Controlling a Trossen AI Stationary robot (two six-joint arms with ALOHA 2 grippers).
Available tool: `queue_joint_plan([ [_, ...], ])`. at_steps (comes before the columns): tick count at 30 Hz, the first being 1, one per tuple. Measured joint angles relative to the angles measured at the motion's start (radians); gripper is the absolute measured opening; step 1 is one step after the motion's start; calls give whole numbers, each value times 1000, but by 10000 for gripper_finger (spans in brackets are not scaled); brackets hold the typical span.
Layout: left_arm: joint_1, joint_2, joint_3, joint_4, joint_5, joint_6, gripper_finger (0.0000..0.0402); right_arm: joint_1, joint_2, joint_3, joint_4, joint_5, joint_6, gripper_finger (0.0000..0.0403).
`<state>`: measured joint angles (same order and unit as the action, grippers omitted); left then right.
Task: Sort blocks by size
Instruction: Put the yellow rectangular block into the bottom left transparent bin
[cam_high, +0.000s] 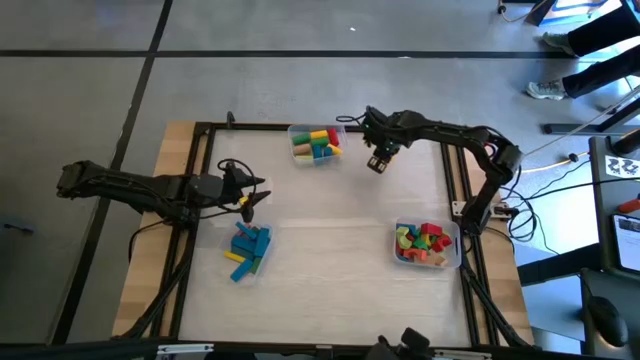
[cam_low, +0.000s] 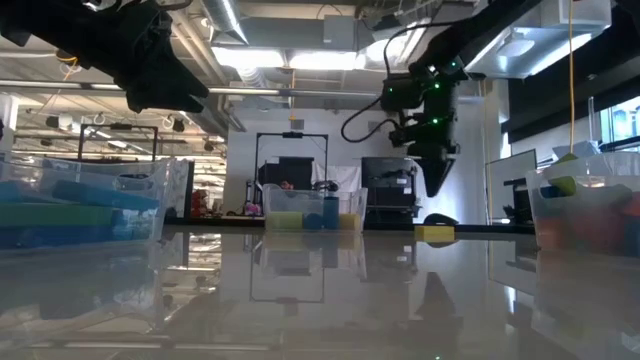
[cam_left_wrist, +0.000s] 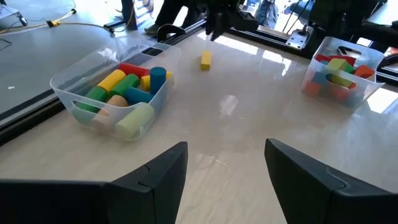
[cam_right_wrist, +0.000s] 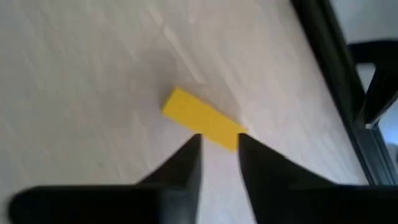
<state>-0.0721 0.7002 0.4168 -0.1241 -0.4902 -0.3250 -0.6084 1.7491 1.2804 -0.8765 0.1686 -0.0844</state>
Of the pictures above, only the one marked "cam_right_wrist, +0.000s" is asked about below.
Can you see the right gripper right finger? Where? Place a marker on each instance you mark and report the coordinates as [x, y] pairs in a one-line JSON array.
[[295, 202]]

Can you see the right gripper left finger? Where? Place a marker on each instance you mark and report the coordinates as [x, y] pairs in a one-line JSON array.
[[140, 202]]

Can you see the yellow long block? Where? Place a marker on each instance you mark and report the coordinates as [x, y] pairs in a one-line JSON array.
[[199, 116]]

